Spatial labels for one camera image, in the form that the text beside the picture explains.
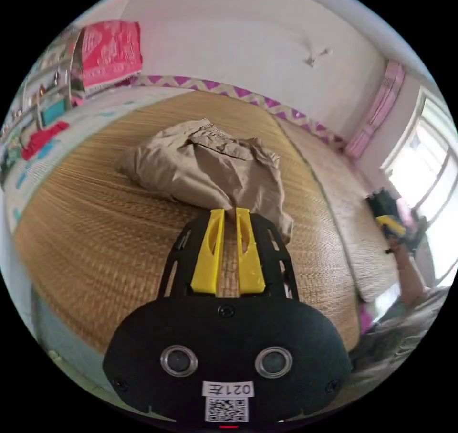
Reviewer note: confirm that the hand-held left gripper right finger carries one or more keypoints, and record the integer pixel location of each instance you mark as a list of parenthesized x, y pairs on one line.
[(250, 264)]

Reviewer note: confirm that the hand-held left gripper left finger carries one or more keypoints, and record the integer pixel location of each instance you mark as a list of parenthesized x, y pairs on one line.
[(207, 261)]

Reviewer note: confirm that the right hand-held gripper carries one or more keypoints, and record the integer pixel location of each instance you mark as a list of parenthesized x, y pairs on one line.
[(382, 202)]

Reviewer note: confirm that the light brown pants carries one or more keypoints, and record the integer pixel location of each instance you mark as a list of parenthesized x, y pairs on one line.
[(214, 168)]

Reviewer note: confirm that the person's right forearm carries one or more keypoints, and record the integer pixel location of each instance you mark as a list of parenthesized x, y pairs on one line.
[(411, 279)]

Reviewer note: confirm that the person's right hand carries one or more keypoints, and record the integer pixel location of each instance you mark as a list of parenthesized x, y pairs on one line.
[(400, 248)]

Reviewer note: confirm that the window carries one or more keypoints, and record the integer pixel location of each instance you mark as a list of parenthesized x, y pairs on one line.
[(425, 175)]

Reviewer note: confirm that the bed with woven mat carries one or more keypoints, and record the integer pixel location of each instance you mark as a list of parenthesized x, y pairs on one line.
[(107, 232)]

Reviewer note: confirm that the person's body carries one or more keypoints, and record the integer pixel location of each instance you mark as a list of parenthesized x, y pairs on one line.
[(393, 336)]

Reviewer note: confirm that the pink curtain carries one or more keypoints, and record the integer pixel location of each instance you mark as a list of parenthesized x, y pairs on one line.
[(375, 114)]

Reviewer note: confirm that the white ceiling fan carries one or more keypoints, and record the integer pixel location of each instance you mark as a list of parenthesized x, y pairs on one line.
[(316, 57)]

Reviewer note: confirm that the red garment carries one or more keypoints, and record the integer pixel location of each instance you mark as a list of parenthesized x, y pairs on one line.
[(44, 139)]

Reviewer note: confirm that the red patterned cloth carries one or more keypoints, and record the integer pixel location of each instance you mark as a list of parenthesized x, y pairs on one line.
[(111, 51)]

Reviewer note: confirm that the cluttered shelf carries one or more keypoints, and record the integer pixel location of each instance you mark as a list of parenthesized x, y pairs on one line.
[(35, 93)]

